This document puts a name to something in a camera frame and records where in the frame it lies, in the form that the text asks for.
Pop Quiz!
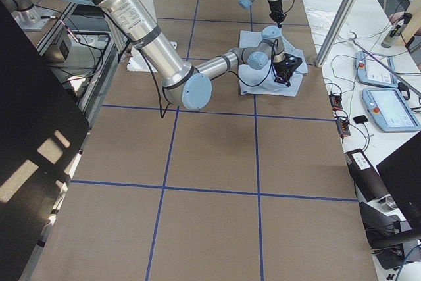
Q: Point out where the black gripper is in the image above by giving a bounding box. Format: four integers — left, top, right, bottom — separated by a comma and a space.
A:
272, 53, 302, 86
268, 0, 295, 28

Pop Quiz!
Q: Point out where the light blue button-up shirt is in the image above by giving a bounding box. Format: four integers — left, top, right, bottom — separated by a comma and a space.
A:
238, 36, 308, 97

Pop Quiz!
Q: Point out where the orange terminal block strip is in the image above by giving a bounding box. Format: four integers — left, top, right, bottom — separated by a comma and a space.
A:
328, 93, 351, 139

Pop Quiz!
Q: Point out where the small black square pad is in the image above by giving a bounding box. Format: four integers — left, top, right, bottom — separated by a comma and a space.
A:
353, 115, 368, 124

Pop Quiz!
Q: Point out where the blue white teach pendant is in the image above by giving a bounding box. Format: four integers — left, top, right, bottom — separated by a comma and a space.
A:
361, 88, 420, 132

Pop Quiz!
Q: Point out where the black monitor right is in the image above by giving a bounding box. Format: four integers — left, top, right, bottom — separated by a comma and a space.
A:
376, 133, 421, 228

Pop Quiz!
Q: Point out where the black monitor panel left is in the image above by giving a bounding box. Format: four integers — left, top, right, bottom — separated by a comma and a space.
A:
1, 8, 89, 280

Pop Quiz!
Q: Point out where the aluminium frame post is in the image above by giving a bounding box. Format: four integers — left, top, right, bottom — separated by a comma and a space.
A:
315, 0, 356, 67

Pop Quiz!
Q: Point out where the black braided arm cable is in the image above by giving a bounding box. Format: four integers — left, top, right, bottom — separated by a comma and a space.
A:
105, 11, 280, 120

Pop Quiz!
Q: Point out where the grey robot pedestal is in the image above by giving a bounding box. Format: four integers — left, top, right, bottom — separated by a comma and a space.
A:
1, 0, 47, 31

